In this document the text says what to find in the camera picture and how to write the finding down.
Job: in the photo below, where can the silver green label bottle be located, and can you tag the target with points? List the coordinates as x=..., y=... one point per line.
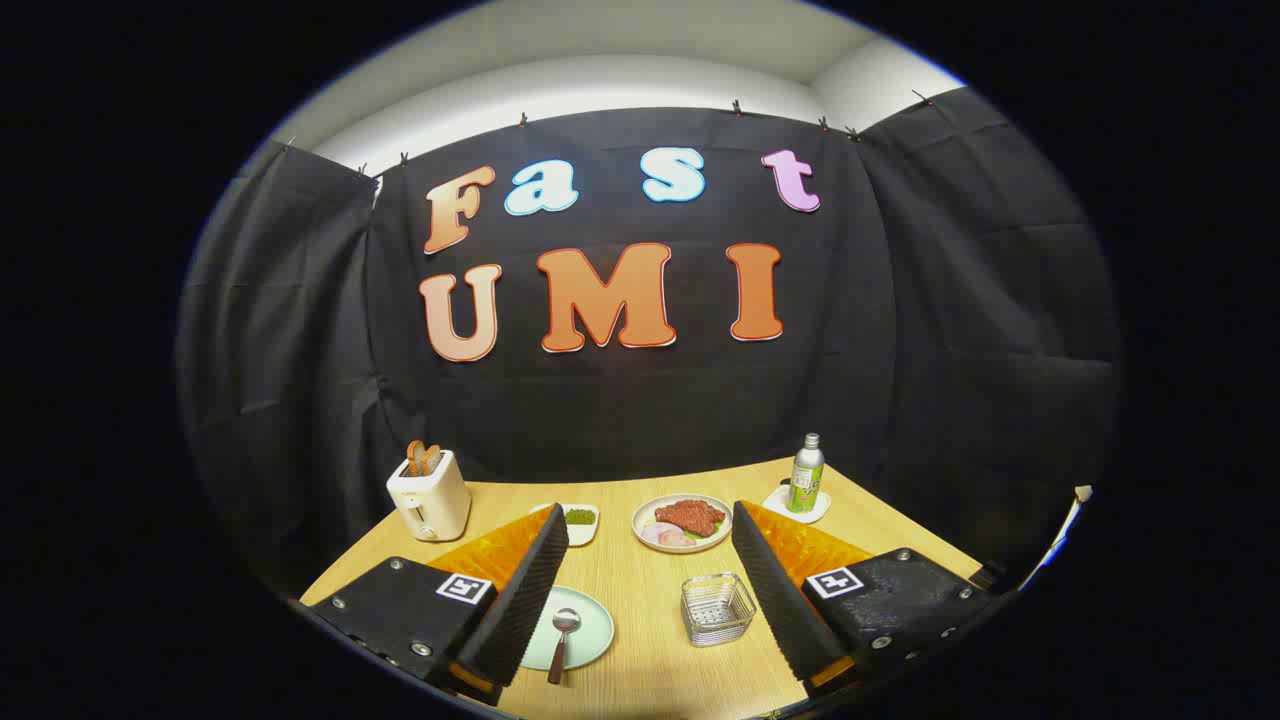
x=805, y=485

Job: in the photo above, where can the grey round dinner plate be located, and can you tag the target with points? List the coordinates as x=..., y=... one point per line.
x=720, y=515

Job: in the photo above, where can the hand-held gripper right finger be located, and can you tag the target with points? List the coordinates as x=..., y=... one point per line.
x=775, y=590

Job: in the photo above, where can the brown steak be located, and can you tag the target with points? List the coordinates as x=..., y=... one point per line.
x=690, y=516

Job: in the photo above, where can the white divided snack dish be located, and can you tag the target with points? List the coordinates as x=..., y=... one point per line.
x=585, y=533

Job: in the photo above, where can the green mung beans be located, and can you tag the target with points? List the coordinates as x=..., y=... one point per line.
x=580, y=517

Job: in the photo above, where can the white square coaster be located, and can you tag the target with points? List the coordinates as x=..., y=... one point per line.
x=775, y=503

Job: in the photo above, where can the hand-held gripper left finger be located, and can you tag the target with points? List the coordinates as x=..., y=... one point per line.
x=520, y=600

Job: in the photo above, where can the cream white toaster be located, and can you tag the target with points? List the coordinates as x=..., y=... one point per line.
x=435, y=500

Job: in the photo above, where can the light blue plate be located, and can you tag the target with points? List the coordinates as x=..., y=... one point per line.
x=590, y=635

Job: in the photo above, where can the pink ham slice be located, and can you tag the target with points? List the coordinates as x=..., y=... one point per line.
x=665, y=536

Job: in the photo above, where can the brown toast slice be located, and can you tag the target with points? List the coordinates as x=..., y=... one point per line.
x=414, y=457
x=431, y=459

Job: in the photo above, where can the black backdrop cloth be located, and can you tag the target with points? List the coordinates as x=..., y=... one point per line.
x=620, y=400

